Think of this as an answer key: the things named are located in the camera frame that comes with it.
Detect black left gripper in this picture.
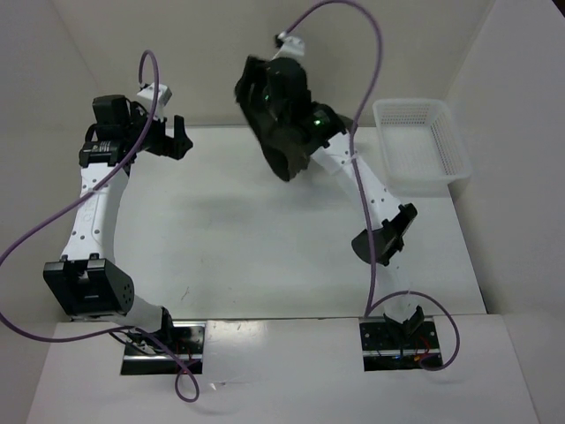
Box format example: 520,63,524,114
124,102,192,160

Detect dark green shorts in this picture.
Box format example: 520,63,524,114
234,56,353,182

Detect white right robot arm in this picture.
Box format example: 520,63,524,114
251,57,424,347

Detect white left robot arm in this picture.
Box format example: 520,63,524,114
43,85,193,353

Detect white plastic basket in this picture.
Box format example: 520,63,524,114
373,98,471,197

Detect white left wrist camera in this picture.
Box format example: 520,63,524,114
136,83,172,110

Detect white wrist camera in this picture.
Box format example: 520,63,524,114
136,83,172,110
273,32,305,58

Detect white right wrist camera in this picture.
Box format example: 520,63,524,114
273,32,305,58

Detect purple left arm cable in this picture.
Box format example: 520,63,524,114
0,51,200,404

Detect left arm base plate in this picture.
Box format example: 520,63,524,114
120,321,207,376

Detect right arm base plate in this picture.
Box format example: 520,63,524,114
359,318,443,372

